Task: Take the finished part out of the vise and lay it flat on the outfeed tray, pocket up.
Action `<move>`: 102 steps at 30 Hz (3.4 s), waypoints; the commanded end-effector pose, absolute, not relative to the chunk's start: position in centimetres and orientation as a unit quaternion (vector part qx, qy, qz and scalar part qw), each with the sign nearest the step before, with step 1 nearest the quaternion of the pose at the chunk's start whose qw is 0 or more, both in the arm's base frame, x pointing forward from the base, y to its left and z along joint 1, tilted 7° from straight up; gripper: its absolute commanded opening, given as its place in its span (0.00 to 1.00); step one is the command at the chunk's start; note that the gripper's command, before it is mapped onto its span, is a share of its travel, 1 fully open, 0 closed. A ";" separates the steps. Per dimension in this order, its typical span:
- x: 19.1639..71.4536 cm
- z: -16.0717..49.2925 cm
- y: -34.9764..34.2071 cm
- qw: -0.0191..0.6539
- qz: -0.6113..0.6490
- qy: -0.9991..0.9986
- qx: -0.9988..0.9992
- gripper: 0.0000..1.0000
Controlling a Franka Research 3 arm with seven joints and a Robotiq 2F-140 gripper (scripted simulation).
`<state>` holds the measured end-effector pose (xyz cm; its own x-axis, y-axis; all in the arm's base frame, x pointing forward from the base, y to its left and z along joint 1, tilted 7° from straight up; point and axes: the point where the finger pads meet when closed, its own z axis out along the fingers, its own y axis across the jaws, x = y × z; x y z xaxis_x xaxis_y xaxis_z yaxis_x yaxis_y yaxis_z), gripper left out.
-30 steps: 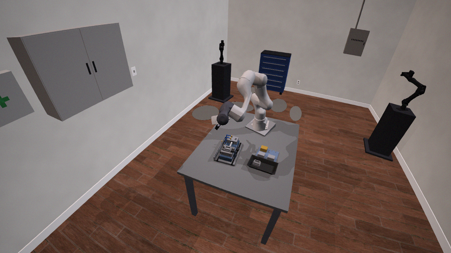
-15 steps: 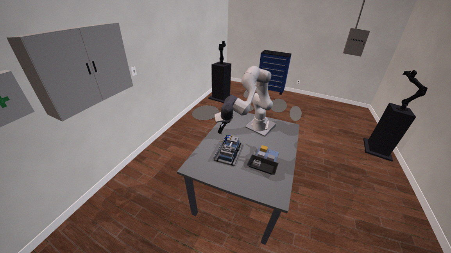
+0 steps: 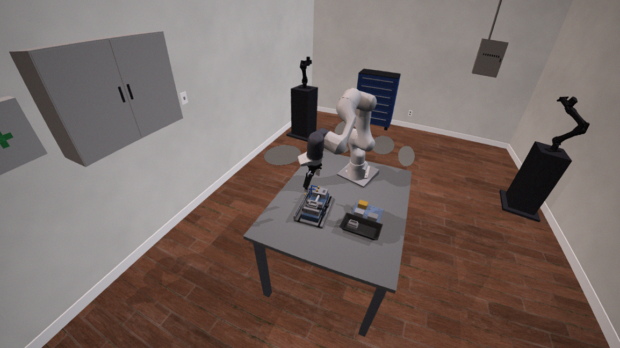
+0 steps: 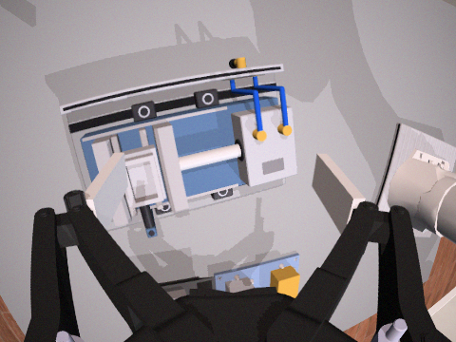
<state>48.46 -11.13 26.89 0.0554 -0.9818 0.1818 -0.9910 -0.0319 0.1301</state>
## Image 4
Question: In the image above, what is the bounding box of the yellow-orange block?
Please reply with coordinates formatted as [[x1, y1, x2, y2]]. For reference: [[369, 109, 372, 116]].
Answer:
[[270, 265, 300, 297]]

